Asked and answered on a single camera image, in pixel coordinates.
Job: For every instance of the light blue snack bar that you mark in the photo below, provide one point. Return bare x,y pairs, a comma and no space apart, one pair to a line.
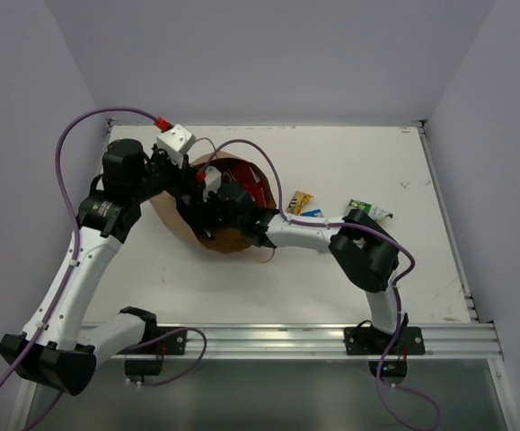
317,213

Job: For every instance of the red Chuba chips bag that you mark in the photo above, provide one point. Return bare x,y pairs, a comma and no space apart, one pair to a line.
243,173

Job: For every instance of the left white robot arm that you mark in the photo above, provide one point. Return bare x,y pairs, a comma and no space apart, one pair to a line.
51,350

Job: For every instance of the brown paper bag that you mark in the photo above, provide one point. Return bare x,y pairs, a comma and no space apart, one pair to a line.
226,241

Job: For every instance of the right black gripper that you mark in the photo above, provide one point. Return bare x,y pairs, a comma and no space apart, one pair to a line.
198,212

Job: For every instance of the left black base bracket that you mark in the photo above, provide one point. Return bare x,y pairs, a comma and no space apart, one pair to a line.
173,345

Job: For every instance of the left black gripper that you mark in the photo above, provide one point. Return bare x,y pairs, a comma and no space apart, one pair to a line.
186,197

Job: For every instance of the right base controller box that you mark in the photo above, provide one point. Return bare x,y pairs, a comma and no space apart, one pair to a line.
392,371

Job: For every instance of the left base controller box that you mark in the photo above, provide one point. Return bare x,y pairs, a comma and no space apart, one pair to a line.
138,369

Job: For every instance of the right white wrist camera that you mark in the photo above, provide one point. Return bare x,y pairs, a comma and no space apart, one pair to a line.
210,181

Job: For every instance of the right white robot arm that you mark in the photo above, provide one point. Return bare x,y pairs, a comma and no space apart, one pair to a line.
365,252

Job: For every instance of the right black base bracket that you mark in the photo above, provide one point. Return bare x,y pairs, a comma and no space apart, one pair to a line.
364,340

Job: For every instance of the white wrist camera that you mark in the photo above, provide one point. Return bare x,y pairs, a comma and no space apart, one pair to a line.
210,181
175,140

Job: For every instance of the aluminium mounting rail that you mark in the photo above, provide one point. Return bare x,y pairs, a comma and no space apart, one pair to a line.
332,342

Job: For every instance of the base controller box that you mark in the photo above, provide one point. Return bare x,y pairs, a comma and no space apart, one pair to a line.
392,371
138,369

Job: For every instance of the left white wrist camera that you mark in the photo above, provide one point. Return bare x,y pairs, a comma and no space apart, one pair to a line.
175,140

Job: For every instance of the black base bracket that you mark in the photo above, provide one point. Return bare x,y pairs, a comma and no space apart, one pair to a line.
364,340
173,345

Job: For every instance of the yellow M&M's packet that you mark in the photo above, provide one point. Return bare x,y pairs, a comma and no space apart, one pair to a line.
297,203

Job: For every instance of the green white snack packet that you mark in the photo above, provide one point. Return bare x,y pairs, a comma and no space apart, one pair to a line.
378,214

